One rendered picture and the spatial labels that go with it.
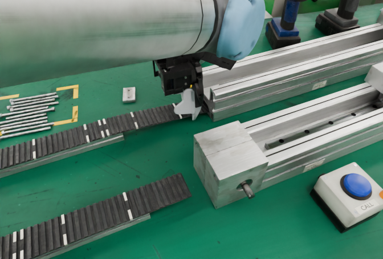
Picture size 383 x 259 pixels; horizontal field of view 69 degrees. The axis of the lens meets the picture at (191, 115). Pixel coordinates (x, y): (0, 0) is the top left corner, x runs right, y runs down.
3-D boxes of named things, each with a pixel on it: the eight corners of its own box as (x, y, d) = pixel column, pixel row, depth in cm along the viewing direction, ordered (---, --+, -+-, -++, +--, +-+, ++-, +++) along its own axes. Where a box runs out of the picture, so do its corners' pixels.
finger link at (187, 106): (174, 125, 63) (168, 88, 58) (198, 117, 64) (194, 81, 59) (178, 132, 60) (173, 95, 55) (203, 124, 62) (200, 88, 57)
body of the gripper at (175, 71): (154, 77, 60) (147, 25, 51) (190, 68, 62) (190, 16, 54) (166, 100, 55) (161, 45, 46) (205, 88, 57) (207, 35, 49)
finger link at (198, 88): (188, 101, 61) (184, 64, 57) (196, 99, 62) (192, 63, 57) (197, 111, 58) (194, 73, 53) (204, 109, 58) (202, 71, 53)
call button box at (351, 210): (340, 234, 46) (357, 217, 42) (302, 186, 52) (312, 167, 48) (376, 215, 48) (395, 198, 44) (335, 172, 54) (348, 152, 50)
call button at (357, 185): (354, 203, 44) (359, 197, 43) (335, 183, 47) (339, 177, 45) (373, 194, 45) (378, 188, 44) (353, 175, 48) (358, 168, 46)
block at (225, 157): (221, 222, 47) (227, 193, 41) (193, 166, 56) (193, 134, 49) (267, 202, 50) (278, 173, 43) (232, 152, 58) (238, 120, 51)
